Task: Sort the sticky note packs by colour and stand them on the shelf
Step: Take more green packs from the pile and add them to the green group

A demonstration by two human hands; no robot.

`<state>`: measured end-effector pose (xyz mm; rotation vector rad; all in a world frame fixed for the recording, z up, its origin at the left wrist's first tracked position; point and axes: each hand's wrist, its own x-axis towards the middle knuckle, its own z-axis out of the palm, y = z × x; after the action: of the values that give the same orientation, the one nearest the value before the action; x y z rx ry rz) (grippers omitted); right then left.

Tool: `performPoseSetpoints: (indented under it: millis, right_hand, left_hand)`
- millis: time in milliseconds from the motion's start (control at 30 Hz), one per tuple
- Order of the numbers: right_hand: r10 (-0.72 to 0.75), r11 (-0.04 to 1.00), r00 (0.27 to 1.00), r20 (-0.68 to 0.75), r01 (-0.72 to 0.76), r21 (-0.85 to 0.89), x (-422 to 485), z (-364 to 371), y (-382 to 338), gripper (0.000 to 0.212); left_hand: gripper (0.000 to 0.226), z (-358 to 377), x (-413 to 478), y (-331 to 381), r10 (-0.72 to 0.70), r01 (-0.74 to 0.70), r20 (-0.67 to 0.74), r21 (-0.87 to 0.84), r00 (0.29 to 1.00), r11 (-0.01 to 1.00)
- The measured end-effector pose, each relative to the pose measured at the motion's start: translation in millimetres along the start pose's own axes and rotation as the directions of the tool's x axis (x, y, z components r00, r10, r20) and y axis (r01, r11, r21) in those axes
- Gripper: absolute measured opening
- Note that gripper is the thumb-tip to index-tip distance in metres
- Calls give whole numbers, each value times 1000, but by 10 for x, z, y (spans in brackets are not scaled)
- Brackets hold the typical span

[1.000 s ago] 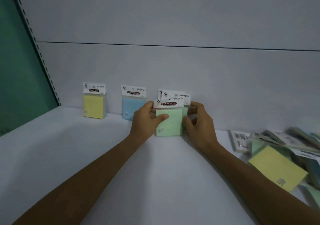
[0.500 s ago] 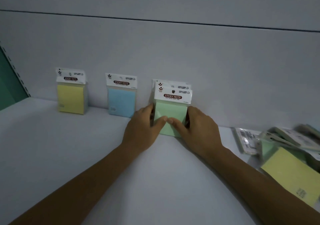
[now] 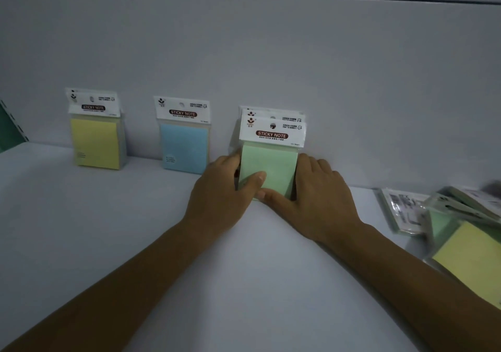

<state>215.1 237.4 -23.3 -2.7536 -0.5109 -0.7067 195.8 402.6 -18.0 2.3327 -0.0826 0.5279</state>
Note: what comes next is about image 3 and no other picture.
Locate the person's right hand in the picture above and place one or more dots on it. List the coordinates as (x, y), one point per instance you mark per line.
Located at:
(317, 203)

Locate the person's left hand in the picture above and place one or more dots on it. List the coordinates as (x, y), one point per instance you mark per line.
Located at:
(219, 199)

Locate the person's right thumb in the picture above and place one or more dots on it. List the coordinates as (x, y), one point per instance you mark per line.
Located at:
(274, 199)

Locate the person's left thumb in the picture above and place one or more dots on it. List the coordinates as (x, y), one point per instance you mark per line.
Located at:
(252, 181)

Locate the person's right middle finger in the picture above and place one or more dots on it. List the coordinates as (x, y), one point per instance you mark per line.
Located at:
(325, 168)

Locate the person's right forearm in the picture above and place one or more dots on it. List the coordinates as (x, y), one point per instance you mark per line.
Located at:
(415, 285)

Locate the person's left forearm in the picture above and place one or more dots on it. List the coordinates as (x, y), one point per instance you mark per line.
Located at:
(117, 285)

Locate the blue sticky note pack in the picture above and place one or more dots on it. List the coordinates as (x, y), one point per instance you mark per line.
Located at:
(184, 144)

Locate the sticky note pack white back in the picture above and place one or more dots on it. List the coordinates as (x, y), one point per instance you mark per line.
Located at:
(403, 209)

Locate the yellow sticky note pack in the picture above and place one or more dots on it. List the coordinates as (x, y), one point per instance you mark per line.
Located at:
(96, 140)
(469, 258)

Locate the green box with dotted edge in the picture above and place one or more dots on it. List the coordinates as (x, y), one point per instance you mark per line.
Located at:
(9, 132)

